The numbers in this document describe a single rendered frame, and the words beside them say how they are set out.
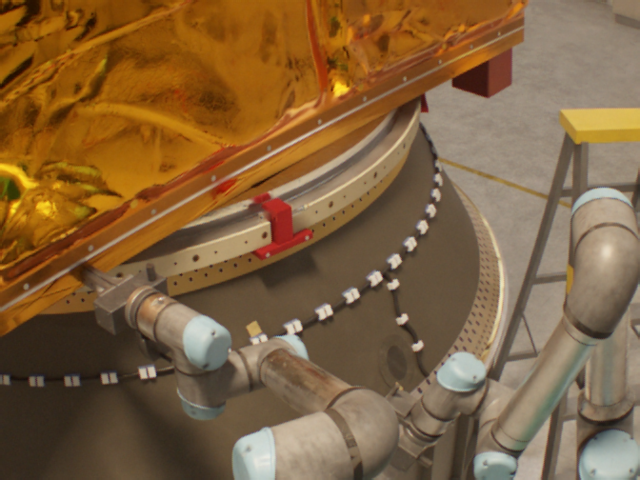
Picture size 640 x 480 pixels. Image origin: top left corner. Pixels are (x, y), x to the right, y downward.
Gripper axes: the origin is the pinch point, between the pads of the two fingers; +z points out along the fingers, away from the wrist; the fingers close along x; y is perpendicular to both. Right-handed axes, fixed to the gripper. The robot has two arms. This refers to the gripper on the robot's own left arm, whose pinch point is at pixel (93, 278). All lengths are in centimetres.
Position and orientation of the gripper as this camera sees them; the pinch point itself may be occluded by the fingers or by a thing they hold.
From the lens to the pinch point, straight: 171.7
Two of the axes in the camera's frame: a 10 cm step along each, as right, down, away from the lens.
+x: -6.5, 4.2, -6.3
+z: -7.6, -3.2, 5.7
